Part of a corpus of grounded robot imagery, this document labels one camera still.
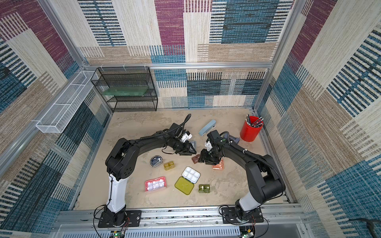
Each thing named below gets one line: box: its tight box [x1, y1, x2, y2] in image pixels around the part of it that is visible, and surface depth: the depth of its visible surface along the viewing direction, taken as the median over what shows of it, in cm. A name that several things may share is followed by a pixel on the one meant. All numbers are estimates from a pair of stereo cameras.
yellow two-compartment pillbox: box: [163, 160, 176, 171], surface depth 91 cm
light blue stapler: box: [198, 119, 217, 137], surface depth 107 cm
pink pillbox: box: [144, 176, 167, 193], surface depth 85 cm
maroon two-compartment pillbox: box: [191, 153, 201, 165], surface depth 94 cm
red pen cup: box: [240, 114, 264, 143], surface depth 98 cm
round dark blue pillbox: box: [149, 155, 164, 168], surface depth 94 cm
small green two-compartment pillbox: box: [198, 183, 211, 194], surface depth 83 cm
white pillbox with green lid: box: [174, 166, 201, 195], surface depth 87 cm
